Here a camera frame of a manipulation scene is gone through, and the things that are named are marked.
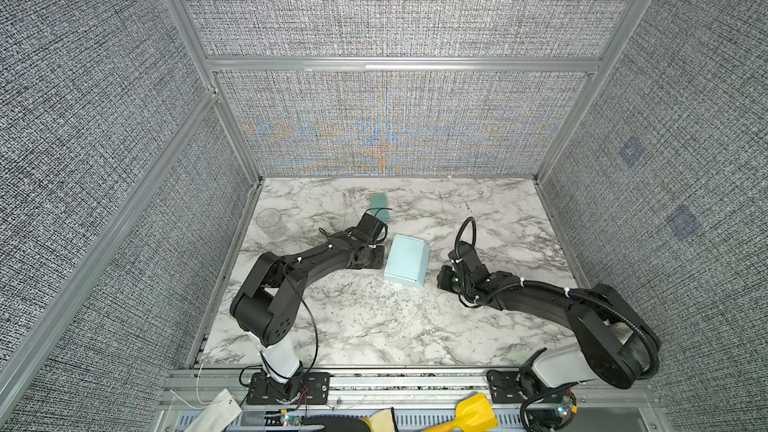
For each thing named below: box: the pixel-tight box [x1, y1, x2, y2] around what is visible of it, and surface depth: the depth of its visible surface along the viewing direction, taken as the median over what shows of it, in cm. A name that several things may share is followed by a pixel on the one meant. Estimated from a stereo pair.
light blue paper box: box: [384, 234, 430, 287], surface depth 96 cm
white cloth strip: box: [184, 388, 243, 432], surface depth 70 cm
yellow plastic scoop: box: [423, 392, 498, 432], surface depth 71 cm
